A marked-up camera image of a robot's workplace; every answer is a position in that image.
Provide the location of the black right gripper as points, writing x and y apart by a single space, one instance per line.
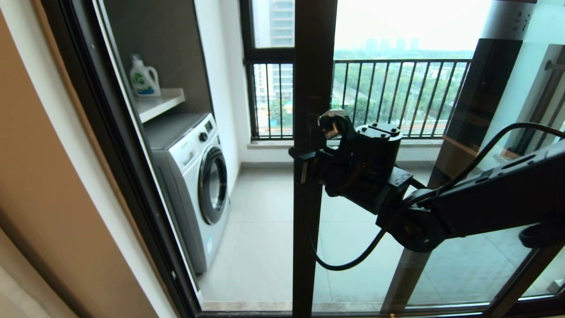
366 187

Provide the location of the dark framed glass sliding door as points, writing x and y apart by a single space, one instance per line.
302 265

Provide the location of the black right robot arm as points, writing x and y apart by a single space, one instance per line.
494 203

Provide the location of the white front-load washing machine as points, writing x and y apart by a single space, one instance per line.
190 176

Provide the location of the dark framed fixed glass door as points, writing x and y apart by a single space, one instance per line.
485 88

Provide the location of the dark brown cabinet niche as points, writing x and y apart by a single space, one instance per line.
167 44

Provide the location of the white laundry detergent bottle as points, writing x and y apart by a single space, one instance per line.
143 83

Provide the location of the dark balcony window frame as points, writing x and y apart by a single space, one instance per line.
269 55

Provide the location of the white wall shelf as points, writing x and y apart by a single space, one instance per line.
159 105

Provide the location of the dark outer door frame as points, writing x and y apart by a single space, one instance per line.
110 132

